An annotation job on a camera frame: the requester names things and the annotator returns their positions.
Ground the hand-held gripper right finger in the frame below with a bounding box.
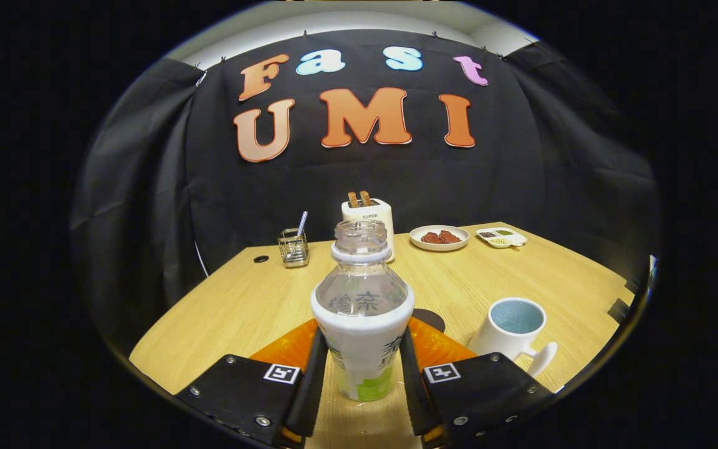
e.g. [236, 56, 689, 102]
[400, 317, 556, 448]

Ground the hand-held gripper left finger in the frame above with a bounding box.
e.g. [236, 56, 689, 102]
[175, 318, 330, 448]

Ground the clear plastic juice bottle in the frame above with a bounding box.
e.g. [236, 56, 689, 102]
[310, 219, 416, 402]

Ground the dark round coaster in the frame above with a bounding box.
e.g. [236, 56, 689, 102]
[412, 308, 446, 333]

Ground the white cup with blue inside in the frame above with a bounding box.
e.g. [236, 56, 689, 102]
[468, 297, 558, 378]

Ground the wooden table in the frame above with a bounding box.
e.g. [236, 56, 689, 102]
[128, 221, 637, 449]

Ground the white round plate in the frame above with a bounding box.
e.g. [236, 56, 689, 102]
[409, 225, 470, 252]

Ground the white divided condiment dish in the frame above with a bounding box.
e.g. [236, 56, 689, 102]
[476, 227, 528, 249]

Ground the white toaster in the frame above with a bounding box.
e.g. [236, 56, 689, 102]
[341, 198, 396, 263]

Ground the metal wire cutlery holder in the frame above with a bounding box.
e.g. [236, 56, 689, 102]
[278, 228, 310, 268]

